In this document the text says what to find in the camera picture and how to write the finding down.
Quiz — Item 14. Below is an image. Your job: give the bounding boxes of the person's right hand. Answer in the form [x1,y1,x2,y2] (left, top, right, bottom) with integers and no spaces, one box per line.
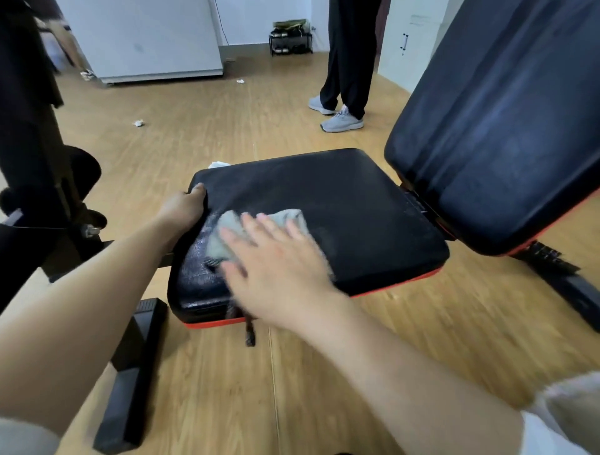
[219,211,351,334]

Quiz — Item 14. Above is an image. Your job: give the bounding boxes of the person's left hand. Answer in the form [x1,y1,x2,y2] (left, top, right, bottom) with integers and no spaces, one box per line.
[156,182,208,254]

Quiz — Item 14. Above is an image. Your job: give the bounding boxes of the grey cleaning cloth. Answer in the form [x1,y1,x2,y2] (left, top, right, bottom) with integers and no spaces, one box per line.
[205,208,329,348]

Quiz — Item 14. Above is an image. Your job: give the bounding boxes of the black padded weight bench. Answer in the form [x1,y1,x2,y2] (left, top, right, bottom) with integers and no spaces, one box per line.
[0,0,600,455]

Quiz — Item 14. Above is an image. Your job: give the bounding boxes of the person's right forearm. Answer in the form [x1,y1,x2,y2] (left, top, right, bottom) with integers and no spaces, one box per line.
[290,295,540,455]

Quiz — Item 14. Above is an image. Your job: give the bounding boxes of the person's left forearm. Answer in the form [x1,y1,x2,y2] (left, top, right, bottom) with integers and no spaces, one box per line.
[0,217,177,437]

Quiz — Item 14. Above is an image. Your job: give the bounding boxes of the white box appliance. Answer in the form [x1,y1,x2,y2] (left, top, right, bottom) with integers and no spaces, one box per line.
[56,0,224,85]

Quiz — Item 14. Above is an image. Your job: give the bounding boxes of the black shoe rack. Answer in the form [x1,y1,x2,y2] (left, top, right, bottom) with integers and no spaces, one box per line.
[268,19,314,56]

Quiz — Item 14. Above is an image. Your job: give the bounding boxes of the white metal filing cabinet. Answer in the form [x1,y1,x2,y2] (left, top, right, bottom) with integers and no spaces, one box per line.
[377,0,465,94]

